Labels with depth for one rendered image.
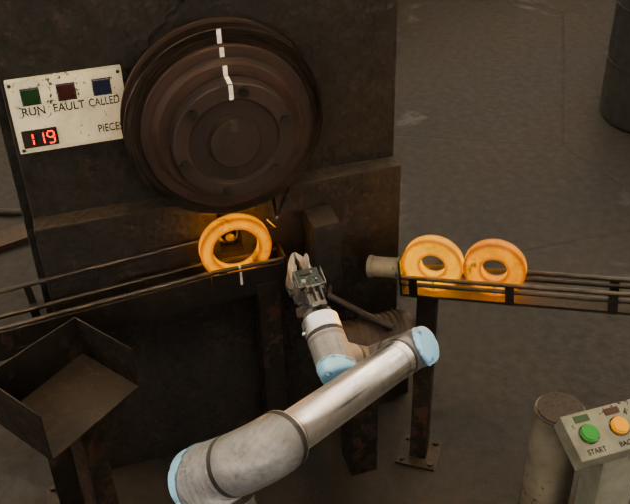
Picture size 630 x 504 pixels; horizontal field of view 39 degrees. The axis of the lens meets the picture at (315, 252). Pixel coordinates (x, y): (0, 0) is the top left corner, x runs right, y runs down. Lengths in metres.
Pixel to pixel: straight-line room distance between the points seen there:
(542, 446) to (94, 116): 1.32
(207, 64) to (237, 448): 0.84
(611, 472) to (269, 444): 0.86
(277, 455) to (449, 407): 1.38
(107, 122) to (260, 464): 0.96
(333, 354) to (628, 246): 2.00
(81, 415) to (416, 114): 2.98
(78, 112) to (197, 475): 0.93
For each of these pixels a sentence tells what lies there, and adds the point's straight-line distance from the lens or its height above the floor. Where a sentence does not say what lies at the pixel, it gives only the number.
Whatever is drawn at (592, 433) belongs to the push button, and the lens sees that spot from 2.06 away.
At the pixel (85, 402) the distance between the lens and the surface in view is 2.15.
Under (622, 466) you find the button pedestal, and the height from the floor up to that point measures 0.51.
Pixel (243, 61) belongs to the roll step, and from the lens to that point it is 2.01.
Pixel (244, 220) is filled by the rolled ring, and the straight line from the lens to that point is 2.25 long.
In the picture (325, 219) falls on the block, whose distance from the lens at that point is 2.31.
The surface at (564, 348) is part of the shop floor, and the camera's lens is 3.21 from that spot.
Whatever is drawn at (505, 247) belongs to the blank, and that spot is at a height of 0.80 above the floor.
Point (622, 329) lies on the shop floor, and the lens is 3.34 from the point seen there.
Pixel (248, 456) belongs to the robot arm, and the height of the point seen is 0.86.
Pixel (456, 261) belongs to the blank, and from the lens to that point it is 2.28.
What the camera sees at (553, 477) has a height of 0.34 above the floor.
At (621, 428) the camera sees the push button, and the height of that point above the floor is 0.61.
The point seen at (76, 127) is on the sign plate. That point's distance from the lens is 2.19.
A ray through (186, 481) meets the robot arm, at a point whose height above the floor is 0.78.
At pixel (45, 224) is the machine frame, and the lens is 2.29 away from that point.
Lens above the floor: 2.04
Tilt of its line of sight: 35 degrees down
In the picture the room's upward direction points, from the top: 2 degrees counter-clockwise
